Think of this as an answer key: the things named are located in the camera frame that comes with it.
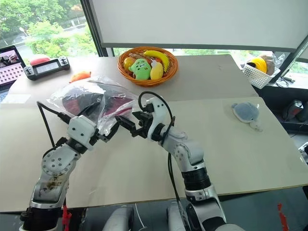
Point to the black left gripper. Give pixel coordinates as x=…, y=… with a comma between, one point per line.
x=96, y=139

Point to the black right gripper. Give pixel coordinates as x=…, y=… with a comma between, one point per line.
x=144, y=125

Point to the clear plastic bag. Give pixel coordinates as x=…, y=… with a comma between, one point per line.
x=72, y=89

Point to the blue-grey whale plush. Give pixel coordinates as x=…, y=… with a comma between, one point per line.
x=245, y=111

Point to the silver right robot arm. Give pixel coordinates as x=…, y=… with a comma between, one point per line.
x=190, y=154

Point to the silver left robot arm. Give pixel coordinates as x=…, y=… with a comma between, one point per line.
x=53, y=168

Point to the green face plush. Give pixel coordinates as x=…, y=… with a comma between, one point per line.
x=140, y=69

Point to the yellow mango plush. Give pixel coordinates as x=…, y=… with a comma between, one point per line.
x=156, y=71

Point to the orange-yellow fruit toy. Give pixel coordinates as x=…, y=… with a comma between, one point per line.
x=128, y=62

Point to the orange woven basket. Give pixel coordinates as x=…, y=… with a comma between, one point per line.
x=172, y=71

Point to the orange plush toy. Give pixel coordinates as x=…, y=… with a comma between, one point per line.
x=80, y=76

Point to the yellow banana toy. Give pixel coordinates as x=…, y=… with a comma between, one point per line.
x=161, y=57

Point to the grey rounded robot leg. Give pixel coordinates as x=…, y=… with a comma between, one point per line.
x=176, y=220
x=120, y=219

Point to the black handheld controller with screen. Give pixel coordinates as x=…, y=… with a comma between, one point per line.
x=47, y=68

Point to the red round plush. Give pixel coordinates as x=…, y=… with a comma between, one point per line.
x=39, y=59

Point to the white roller blind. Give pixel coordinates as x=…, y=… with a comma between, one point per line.
x=192, y=21

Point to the open laptop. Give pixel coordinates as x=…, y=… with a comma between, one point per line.
x=8, y=69

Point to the white perforated plastic basket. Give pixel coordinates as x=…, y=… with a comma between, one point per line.
x=256, y=77

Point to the yellow and black plush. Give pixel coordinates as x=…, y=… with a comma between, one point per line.
x=258, y=64

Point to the brown plush in wrap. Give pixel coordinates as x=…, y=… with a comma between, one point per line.
x=270, y=65

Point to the black and red device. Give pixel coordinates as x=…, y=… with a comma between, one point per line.
x=296, y=110

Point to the dark diagonal metal pole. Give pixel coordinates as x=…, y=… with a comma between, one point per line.
x=294, y=57

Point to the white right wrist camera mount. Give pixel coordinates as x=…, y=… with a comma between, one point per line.
x=157, y=113

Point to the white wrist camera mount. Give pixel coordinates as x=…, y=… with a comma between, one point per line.
x=80, y=127
x=157, y=113

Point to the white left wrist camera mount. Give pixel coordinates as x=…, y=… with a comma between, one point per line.
x=80, y=127

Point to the dark window frame post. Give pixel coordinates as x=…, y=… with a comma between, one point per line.
x=92, y=29

